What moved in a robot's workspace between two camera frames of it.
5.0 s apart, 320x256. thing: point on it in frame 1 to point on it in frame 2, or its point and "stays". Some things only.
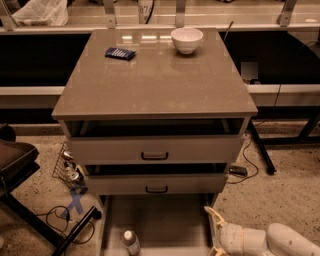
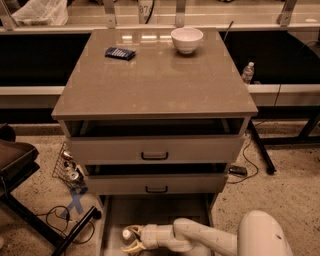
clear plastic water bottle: x=131 y=243 stays
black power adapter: x=238 y=171 stays
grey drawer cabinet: x=151 y=118 stays
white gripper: x=231 y=237 to x=149 y=236
